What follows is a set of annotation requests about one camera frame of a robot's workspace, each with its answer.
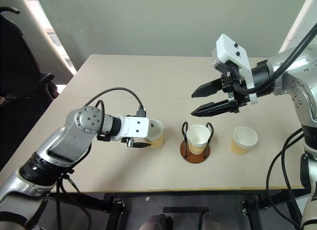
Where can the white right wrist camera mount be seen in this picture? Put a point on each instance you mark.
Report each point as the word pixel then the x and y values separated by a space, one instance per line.
pixel 231 50

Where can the white slanted post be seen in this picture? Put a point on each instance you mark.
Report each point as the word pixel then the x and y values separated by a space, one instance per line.
pixel 297 22

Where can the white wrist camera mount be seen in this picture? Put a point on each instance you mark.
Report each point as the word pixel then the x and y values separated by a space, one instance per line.
pixel 231 50
pixel 135 127

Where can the white paper cup tan base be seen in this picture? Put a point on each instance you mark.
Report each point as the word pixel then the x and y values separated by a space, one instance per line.
pixel 156 134
pixel 198 138
pixel 244 141

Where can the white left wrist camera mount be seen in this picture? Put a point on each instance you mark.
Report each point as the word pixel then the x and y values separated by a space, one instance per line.
pixel 135 127

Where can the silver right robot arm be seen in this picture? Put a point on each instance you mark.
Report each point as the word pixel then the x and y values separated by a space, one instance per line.
pixel 299 91

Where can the white window frame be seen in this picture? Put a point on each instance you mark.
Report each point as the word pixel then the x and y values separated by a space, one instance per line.
pixel 47 32

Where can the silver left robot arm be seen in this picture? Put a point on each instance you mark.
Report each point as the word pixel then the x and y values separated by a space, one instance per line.
pixel 71 138

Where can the black metal table frame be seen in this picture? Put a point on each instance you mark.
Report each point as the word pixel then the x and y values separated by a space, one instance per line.
pixel 173 194

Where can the black office chair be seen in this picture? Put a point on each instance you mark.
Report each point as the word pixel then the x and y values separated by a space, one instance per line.
pixel 19 74

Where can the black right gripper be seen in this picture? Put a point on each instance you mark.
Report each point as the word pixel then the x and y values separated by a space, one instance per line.
pixel 239 96

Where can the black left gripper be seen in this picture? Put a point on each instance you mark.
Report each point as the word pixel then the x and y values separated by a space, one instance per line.
pixel 128 141

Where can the dark rounded shape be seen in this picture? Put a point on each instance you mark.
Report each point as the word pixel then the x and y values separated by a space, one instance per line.
pixel 157 222

